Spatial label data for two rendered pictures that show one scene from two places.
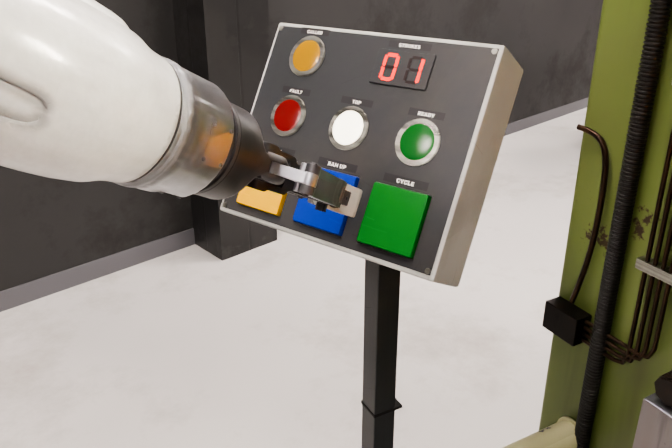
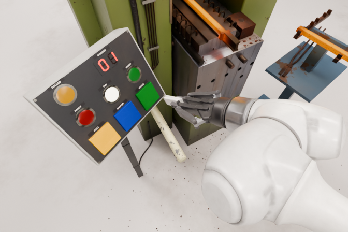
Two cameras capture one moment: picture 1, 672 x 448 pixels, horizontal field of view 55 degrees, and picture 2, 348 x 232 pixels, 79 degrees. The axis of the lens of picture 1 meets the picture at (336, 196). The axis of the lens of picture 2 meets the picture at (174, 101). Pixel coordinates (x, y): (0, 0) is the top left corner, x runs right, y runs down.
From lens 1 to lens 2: 0.76 m
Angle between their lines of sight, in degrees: 72
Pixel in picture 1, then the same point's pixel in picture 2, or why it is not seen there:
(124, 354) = not seen: outside the picture
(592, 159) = not seen: hidden behind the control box
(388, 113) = (118, 76)
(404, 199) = (147, 89)
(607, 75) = (116, 12)
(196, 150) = not seen: hidden behind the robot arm
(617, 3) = not seen: outside the picture
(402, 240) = (155, 96)
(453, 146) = (142, 65)
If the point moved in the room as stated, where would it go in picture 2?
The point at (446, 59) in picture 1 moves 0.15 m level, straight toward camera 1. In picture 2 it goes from (117, 45) to (166, 51)
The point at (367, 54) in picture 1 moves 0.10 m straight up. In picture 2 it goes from (90, 69) to (76, 40)
